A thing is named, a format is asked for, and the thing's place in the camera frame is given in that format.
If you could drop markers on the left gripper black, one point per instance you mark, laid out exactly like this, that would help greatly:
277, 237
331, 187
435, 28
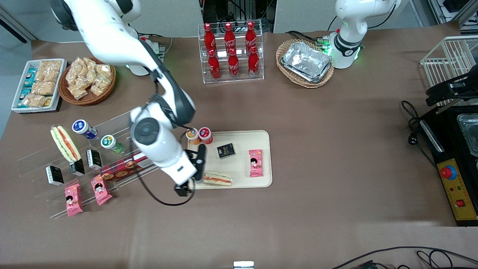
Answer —
445, 89

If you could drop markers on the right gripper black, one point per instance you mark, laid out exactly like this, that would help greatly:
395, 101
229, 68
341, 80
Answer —
183, 190

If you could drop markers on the triangle sandwich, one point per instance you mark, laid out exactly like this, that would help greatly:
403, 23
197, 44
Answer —
65, 144
220, 180

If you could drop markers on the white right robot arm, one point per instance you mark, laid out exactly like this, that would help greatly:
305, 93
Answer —
112, 33

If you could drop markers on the cream plastic tray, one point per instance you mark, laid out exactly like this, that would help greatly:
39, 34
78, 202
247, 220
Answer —
239, 164

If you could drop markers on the metal tray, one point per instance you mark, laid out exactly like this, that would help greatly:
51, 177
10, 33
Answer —
470, 130

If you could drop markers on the aluminium foil tray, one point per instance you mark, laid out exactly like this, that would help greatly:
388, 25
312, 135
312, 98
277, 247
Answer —
306, 59
310, 79

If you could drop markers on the orange lid small bottle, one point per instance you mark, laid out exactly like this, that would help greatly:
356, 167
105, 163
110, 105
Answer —
193, 136

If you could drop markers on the black snack packet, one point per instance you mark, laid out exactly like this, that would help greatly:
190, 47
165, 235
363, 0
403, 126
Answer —
77, 167
55, 175
226, 151
94, 159

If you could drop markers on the red lid small bottle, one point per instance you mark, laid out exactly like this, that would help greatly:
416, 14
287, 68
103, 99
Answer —
205, 133

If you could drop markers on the black machine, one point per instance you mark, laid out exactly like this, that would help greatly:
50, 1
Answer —
444, 149

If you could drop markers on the pink snack packet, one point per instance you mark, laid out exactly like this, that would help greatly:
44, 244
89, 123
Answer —
73, 200
256, 163
101, 189

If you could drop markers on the red cookie box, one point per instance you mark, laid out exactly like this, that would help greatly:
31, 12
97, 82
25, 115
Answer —
119, 170

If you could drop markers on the red emergency stop button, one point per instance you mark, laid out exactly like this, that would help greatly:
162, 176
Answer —
448, 172

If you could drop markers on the green lid small bottle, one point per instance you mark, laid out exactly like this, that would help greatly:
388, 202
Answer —
108, 142

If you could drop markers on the small silver white device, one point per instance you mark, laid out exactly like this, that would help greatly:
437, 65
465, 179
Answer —
243, 265

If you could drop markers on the clear acrylic bottle rack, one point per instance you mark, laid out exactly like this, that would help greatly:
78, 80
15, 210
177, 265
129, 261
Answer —
242, 79

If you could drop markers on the red cola bottle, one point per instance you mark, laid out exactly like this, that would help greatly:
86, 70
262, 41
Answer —
229, 37
250, 36
253, 64
233, 66
214, 68
209, 39

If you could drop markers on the yellow control panel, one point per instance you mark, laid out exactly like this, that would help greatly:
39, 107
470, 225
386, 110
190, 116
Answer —
461, 209

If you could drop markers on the blue lid small bottle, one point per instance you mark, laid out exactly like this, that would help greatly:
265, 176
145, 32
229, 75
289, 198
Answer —
80, 127

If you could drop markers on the dark brown wicker basket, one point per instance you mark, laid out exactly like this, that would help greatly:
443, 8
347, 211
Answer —
89, 100

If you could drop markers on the clear bag fried snacks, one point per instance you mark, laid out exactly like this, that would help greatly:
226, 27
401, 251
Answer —
77, 90
89, 67
74, 69
104, 71
100, 86

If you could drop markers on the clear acrylic stepped shelf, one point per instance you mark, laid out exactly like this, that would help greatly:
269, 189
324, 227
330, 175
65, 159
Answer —
37, 164

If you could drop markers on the white rectangular bin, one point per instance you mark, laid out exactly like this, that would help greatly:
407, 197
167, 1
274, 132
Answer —
59, 93

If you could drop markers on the light wicker basket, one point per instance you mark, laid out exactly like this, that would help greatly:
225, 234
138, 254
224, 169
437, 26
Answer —
285, 46

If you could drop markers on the black equipment rack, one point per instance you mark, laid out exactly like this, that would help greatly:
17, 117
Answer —
216, 11

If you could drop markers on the clear bag tan snacks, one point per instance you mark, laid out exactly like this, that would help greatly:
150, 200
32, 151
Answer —
33, 101
43, 87
50, 69

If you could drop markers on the blue snack packet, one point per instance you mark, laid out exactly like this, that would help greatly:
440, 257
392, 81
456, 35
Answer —
30, 76
25, 93

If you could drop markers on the aluminium frame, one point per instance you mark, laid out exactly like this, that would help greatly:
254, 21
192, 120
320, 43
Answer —
466, 15

